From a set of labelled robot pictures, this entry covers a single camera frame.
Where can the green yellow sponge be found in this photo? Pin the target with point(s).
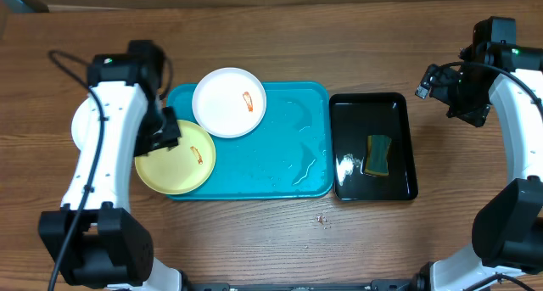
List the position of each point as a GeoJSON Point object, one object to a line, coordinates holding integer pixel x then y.
{"type": "Point", "coordinates": [377, 155]}

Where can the yellow plate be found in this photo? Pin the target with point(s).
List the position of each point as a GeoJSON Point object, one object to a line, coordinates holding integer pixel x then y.
{"type": "Point", "coordinates": [183, 168]}

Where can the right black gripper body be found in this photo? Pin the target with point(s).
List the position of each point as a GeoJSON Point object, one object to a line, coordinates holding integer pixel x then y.
{"type": "Point", "coordinates": [464, 96]}

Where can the black rectangular water tray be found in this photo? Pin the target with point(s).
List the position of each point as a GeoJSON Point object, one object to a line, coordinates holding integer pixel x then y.
{"type": "Point", "coordinates": [354, 117]}

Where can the teal plastic tray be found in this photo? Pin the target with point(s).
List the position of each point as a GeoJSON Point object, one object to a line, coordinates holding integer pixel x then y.
{"type": "Point", "coordinates": [287, 156]}

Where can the white plate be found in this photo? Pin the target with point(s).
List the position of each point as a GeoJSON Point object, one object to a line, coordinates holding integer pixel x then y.
{"type": "Point", "coordinates": [229, 102]}
{"type": "Point", "coordinates": [80, 127]}

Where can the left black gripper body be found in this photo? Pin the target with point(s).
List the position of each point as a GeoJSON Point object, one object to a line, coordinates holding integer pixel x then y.
{"type": "Point", "coordinates": [159, 131]}

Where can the small crumb debris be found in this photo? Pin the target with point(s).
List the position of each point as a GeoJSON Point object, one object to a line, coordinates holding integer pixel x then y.
{"type": "Point", "coordinates": [323, 222]}

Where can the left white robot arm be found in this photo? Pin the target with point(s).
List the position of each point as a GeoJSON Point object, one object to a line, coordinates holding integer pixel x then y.
{"type": "Point", "coordinates": [93, 238]}

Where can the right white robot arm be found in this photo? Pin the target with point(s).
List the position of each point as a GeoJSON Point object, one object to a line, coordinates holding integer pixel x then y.
{"type": "Point", "coordinates": [507, 233]}

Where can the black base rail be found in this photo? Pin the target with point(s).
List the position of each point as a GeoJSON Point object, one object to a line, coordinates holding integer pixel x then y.
{"type": "Point", "coordinates": [374, 285]}

